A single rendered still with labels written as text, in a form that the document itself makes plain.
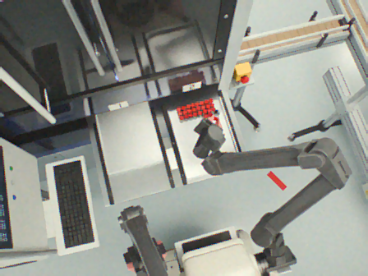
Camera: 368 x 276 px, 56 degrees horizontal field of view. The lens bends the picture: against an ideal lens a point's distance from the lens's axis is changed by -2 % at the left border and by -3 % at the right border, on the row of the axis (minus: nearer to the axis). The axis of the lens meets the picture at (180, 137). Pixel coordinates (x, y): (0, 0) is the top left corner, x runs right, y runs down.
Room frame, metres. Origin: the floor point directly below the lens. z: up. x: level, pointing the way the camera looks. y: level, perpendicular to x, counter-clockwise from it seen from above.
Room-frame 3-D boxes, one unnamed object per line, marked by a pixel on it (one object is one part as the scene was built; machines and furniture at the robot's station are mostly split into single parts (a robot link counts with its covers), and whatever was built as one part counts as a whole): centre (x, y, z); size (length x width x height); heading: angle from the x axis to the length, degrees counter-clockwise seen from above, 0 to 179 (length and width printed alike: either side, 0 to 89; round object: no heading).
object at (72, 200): (0.19, 0.52, 0.82); 0.40 x 0.14 x 0.02; 11
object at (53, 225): (0.18, 0.58, 0.79); 0.45 x 0.28 x 0.03; 11
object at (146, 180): (0.47, 0.07, 0.87); 0.70 x 0.48 x 0.02; 103
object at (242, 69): (0.74, -0.30, 1.00); 0.08 x 0.07 x 0.07; 13
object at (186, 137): (0.46, -0.11, 0.90); 0.34 x 0.26 x 0.04; 12
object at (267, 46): (0.94, -0.55, 0.92); 0.69 x 0.16 x 0.16; 103
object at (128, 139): (0.50, 0.25, 0.90); 0.34 x 0.26 x 0.04; 13
